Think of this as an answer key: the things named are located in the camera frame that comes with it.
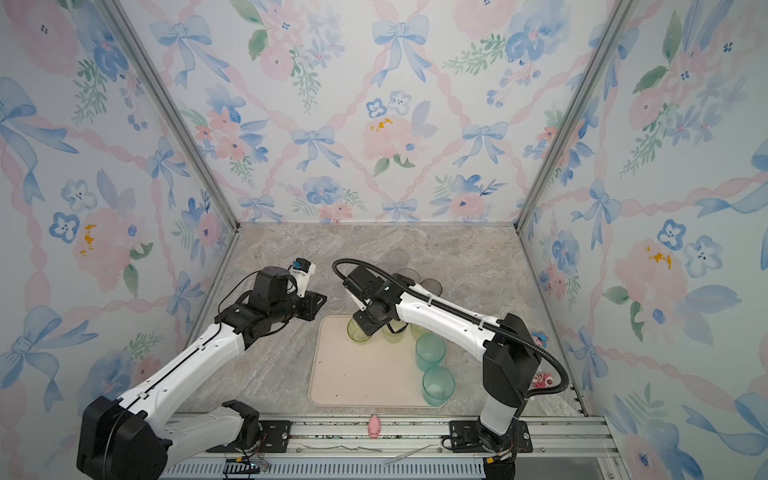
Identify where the dimpled light green cup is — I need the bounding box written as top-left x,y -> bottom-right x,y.
381,323 -> 408,344

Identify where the smooth green plastic cup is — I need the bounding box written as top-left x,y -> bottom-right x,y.
346,319 -> 371,344

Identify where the dimpled yellow-green plastic cup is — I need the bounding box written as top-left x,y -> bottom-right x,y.
409,324 -> 429,341

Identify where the dimpled teal plastic cup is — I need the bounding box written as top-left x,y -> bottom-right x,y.
422,366 -> 456,407

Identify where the smooth clear plastic cup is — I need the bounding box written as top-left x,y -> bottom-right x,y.
397,268 -> 421,283

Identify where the dimpled clear cup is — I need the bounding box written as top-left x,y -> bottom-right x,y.
387,248 -> 410,268

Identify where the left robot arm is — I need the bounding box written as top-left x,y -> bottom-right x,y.
76,258 -> 327,479

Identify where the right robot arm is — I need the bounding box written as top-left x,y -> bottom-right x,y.
341,266 -> 542,453

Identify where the cream plastic tray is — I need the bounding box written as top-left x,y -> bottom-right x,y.
308,315 -> 431,409

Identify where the smoky grey plastic cup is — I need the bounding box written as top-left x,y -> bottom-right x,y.
420,278 -> 443,296

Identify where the pink pig toy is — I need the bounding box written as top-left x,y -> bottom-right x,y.
367,415 -> 381,439

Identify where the pink blue toy figure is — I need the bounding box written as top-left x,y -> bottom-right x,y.
531,332 -> 549,349

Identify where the pink bear toy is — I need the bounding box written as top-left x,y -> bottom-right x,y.
531,372 -> 555,390

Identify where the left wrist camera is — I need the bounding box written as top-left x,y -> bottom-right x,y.
289,258 -> 316,298

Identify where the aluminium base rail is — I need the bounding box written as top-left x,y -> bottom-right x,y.
157,414 -> 629,479

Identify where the aluminium left corner post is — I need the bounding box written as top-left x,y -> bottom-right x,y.
96,0 -> 240,231

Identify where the aluminium corner post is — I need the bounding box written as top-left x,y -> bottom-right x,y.
96,0 -> 240,231
514,0 -> 637,236

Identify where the aluminium right corner post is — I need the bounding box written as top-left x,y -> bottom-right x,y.
514,0 -> 637,236

